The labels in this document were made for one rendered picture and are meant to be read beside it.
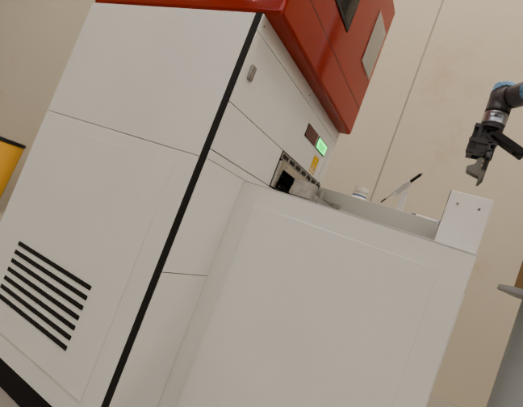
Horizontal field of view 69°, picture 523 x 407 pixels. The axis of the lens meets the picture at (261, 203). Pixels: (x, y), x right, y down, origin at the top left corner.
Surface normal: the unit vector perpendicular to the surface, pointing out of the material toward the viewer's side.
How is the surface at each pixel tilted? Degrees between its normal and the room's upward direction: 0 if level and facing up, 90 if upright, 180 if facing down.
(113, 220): 90
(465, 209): 90
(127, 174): 90
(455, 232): 90
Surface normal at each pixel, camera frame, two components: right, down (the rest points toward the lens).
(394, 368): -0.42, -0.22
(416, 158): -0.21, -0.14
